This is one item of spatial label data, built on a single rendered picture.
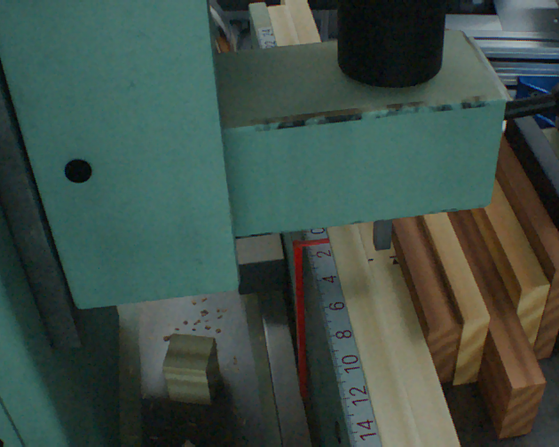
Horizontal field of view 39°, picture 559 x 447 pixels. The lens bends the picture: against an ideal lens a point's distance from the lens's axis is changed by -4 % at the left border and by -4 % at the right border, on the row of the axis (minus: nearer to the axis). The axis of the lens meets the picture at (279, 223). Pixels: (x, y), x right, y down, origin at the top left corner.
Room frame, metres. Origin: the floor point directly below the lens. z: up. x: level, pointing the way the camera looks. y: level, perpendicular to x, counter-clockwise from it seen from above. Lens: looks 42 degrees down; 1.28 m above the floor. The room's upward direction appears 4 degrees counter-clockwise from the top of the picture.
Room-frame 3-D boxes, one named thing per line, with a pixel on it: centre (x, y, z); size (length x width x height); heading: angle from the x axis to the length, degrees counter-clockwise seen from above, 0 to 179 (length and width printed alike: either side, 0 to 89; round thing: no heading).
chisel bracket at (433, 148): (0.34, -0.04, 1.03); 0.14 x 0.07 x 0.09; 95
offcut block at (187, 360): (0.36, 0.07, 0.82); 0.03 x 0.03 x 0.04; 79
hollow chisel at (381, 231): (0.34, -0.06, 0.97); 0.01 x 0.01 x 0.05; 5
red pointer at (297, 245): (0.34, -0.02, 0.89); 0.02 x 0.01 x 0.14; 95
